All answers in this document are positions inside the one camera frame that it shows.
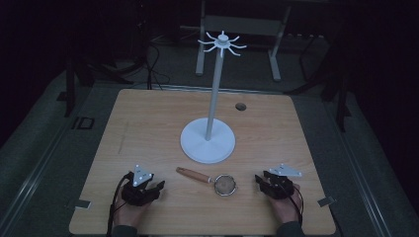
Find right hand-held gripper cable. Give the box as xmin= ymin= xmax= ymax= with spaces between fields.
xmin=290 ymin=183 xmax=304 ymax=228

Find white metal frame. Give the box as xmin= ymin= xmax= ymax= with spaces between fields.
xmin=195 ymin=0 xmax=293 ymax=83

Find hand-held gripper cable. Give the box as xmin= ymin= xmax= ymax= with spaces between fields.
xmin=106 ymin=171 xmax=133 ymax=237
xmin=290 ymin=183 xmax=304 ymax=228

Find white hook stand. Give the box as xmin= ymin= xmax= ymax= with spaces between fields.
xmin=180 ymin=30 xmax=248 ymax=165

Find black floor cables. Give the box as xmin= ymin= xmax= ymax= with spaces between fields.
xmin=132 ymin=13 xmax=172 ymax=91

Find left hand-held gripper cable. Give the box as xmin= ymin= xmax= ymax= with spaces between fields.
xmin=106 ymin=171 xmax=133 ymax=237

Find person's right hand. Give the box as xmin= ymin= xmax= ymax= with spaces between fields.
xmin=269 ymin=192 xmax=302 ymax=225

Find wooden-handled mesh strainer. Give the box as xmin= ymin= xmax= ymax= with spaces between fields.
xmin=175 ymin=166 xmax=238 ymax=198

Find dark rectangular floor plate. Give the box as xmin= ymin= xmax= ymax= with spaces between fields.
xmin=71 ymin=116 xmax=96 ymax=130

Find person's left hand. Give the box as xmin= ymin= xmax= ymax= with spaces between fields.
xmin=113 ymin=189 xmax=153 ymax=229

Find grey tape strip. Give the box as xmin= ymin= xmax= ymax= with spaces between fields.
xmin=66 ymin=197 xmax=93 ymax=211
xmin=316 ymin=196 xmax=337 ymax=208

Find black metal stand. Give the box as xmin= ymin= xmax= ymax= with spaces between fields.
xmin=285 ymin=33 xmax=353 ymax=133
xmin=54 ymin=31 xmax=134 ymax=119

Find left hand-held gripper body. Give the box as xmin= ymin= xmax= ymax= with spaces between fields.
xmin=121 ymin=164 xmax=159 ymax=207

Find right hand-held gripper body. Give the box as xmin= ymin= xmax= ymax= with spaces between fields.
xmin=261 ymin=163 xmax=303 ymax=200

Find wooden table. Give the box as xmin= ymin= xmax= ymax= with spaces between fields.
xmin=68 ymin=88 xmax=337 ymax=236

